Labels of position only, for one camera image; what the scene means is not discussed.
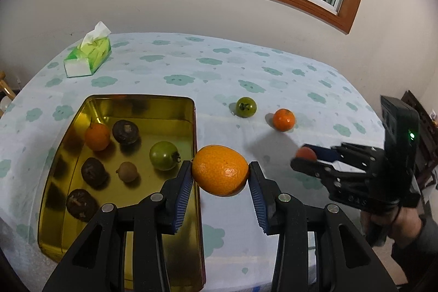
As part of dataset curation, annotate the orange tangerine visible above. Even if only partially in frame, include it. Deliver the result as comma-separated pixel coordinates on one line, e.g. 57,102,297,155
272,108,296,132
192,145,249,197

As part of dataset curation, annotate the small dark passion fruit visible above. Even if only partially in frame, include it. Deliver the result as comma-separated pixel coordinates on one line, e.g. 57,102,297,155
112,120,140,145

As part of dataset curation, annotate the orange tangerine front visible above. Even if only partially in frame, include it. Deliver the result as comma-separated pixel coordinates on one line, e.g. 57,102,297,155
192,145,249,197

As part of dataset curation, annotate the bamboo chair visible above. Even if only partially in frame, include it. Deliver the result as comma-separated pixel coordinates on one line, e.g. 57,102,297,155
0,70,16,115

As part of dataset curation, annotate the green tissue box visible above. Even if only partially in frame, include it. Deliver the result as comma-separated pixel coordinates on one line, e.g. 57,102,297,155
64,21,111,78

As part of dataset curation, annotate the orange tangerine rear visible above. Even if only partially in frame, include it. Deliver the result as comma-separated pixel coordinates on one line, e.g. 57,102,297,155
272,108,296,132

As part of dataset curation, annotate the small green tomato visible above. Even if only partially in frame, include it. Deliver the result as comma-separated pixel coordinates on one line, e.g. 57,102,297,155
235,97,258,118

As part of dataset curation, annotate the orange with stem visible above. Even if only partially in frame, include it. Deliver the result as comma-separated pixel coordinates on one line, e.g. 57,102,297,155
85,122,111,151

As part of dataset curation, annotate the small brown fruit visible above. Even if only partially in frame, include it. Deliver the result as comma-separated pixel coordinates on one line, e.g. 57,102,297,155
116,161,139,183

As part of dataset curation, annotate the cloud-pattern tablecloth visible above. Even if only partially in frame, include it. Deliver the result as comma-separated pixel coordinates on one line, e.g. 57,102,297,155
1,33,384,291

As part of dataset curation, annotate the person right hand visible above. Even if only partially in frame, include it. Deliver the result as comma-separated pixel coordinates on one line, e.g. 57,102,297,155
360,207,423,248

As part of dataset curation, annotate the large green tomato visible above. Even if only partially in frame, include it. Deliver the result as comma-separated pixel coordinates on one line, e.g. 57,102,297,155
149,141,180,171

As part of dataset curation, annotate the small red tomato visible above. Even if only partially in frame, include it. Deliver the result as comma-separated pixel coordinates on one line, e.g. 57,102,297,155
295,146,317,161

